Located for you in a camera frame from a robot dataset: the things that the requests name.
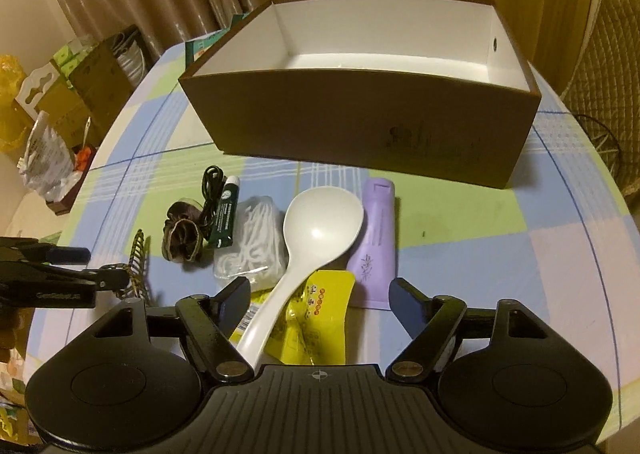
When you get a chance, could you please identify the black cable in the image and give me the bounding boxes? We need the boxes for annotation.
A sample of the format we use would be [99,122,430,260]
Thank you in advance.
[197,165,226,230]

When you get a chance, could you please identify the dark green tube white cap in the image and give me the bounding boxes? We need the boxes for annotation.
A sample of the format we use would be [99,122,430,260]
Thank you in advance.
[212,175,241,249]

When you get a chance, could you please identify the brown cardboard box white inside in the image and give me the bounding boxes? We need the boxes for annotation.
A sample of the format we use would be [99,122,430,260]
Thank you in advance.
[178,0,542,189]

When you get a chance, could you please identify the yellow plastic bag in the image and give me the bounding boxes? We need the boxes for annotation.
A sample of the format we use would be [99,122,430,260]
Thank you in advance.
[0,54,32,152]

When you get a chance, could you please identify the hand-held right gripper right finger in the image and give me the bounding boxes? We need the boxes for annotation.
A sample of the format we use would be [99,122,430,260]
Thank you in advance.
[387,277,548,382]

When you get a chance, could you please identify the dark brown scrunchie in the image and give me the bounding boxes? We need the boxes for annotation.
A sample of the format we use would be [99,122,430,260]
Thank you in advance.
[162,201,206,272]

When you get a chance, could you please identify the cardboard package white hanger cutout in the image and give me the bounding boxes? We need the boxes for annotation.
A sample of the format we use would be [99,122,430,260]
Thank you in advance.
[12,62,91,145]

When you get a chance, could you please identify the open brown carton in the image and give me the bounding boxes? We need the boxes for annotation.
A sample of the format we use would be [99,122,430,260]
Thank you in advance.
[67,24,156,110]

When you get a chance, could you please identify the green tissue boxes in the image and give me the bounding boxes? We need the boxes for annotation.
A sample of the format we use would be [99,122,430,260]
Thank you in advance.
[50,37,96,76]

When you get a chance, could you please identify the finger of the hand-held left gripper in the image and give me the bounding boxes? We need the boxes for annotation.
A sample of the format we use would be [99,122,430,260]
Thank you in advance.
[48,246,92,263]
[47,265,129,293]

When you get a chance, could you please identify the yellow snack packet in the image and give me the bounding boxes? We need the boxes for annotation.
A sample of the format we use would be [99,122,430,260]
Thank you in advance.
[262,270,357,366]

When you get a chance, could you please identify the clear bag of white swabs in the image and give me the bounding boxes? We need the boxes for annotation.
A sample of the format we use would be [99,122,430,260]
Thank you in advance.
[212,195,288,292]

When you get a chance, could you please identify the white plastic ladle spoon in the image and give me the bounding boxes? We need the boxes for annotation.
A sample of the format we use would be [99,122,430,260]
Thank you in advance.
[235,187,365,370]

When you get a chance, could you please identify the quilted chair back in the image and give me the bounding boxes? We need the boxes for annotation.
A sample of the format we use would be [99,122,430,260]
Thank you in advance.
[560,0,640,195]

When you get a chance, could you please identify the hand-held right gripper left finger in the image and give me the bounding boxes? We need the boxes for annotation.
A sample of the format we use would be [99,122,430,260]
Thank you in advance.
[95,278,256,382]

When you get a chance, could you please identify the dark red box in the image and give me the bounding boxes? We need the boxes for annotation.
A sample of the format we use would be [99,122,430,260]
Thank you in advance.
[45,174,87,217]

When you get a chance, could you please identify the white plastic bag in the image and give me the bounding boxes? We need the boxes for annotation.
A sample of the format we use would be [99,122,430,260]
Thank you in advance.
[20,112,76,200]

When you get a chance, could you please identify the white packet with barcode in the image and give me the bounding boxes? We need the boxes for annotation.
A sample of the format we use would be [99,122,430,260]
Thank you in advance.
[232,301,266,336]

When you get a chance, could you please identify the gold hair claw clip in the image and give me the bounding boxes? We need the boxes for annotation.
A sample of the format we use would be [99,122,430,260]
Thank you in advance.
[120,229,151,307]

